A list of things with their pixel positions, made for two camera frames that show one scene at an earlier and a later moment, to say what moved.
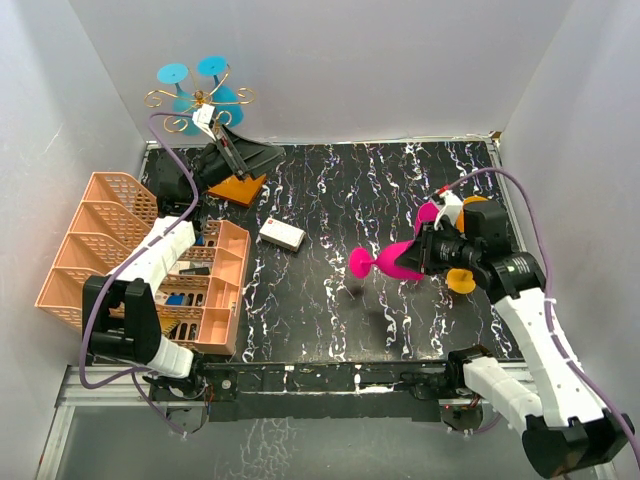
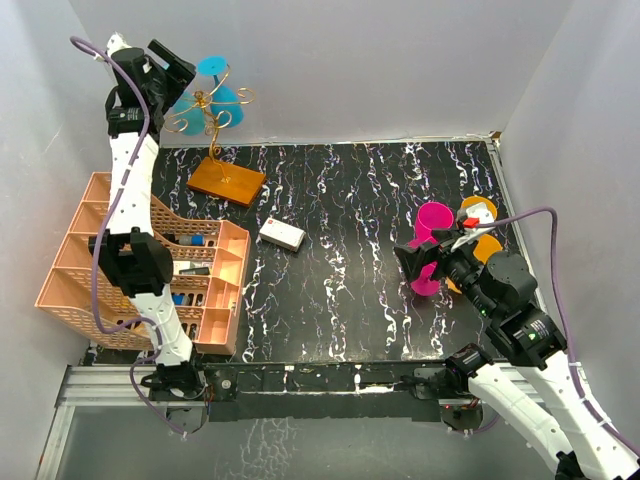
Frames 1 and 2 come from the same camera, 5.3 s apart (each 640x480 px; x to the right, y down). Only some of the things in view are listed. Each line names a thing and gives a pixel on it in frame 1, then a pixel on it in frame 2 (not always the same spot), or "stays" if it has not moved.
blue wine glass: x=228 y=105 stays
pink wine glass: x=360 y=262 → x=424 y=285
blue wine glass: x=183 y=103 stays
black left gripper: x=244 y=157 → x=179 y=74
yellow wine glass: x=471 y=199 stays
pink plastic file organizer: x=196 y=306 stays
